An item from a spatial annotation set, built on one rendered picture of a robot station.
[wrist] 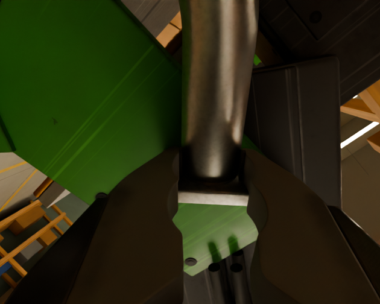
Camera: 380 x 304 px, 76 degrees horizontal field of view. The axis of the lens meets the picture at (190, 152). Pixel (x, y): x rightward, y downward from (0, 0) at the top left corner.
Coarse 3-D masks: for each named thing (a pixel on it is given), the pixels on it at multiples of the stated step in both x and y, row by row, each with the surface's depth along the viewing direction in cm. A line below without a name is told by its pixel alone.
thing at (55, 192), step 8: (176, 40) 23; (168, 48) 24; (176, 48) 24; (176, 56) 24; (48, 184) 33; (56, 184) 32; (40, 192) 33; (48, 192) 33; (56, 192) 33; (64, 192) 33; (40, 200) 34; (48, 200) 33; (56, 200) 34
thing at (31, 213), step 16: (32, 208) 537; (0, 224) 462; (16, 224) 505; (32, 224) 549; (48, 224) 534; (0, 240) 455; (32, 240) 491; (48, 240) 524; (16, 256) 468; (32, 256) 515; (0, 272) 424
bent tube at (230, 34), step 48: (192, 0) 8; (240, 0) 8; (192, 48) 9; (240, 48) 9; (192, 96) 10; (240, 96) 10; (192, 144) 11; (240, 144) 11; (192, 192) 11; (240, 192) 11
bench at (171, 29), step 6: (174, 18) 80; (180, 18) 84; (168, 24) 80; (174, 24) 84; (180, 24) 88; (168, 30) 85; (174, 30) 89; (162, 36) 85; (168, 36) 90; (162, 42) 90
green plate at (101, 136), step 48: (48, 0) 11; (96, 0) 11; (0, 48) 13; (48, 48) 12; (96, 48) 12; (144, 48) 12; (0, 96) 14; (48, 96) 14; (96, 96) 14; (144, 96) 13; (48, 144) 15; (96, 144) 15; (144, 144) 15; (96, 192) 17; (192, 240) 19; (240, 240) 18
